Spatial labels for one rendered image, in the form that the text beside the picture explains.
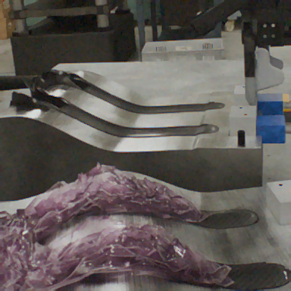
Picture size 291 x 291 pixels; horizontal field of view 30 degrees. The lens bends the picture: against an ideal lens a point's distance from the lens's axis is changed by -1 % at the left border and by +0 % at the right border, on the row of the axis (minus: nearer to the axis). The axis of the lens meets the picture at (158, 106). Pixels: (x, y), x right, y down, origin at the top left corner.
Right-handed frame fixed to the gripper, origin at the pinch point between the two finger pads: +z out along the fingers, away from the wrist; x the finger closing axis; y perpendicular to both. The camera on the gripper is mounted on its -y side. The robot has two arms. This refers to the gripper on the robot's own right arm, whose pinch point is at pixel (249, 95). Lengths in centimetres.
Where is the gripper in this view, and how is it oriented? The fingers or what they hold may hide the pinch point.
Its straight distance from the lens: 87.0
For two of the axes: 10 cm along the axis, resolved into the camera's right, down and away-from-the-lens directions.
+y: 9.8, -0.1, -2.0
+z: 0.7, 9.5, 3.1
